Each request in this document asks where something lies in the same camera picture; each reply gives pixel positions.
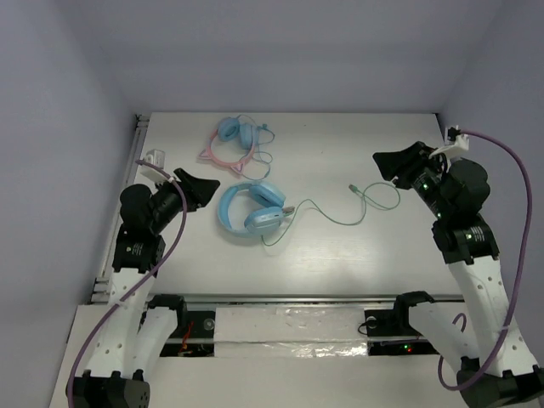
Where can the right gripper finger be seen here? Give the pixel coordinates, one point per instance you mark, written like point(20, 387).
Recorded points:
point(393, 157)
point(389, 170)

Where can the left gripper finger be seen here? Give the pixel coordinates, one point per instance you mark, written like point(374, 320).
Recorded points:
point(198, 191)
point(181, 173)

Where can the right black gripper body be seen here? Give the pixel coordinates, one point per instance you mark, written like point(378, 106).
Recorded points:
point(424, 176)

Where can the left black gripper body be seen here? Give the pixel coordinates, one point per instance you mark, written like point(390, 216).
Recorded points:
point(184, 192)

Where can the light blue headphones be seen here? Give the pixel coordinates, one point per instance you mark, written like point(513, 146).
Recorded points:
point(253, 208)

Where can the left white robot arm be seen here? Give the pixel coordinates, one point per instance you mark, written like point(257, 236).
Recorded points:
point(114, 364)

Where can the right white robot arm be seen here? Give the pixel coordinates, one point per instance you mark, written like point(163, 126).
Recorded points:
point(495, 368)

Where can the pink cat-ear headphones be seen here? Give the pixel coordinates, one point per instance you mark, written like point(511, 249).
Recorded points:
point(233, 128)

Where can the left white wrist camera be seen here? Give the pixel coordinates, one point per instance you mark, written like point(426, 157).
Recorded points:
point(152, 166)

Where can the aluminium rail left side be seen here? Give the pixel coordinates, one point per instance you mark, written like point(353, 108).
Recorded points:
point(117, 212)

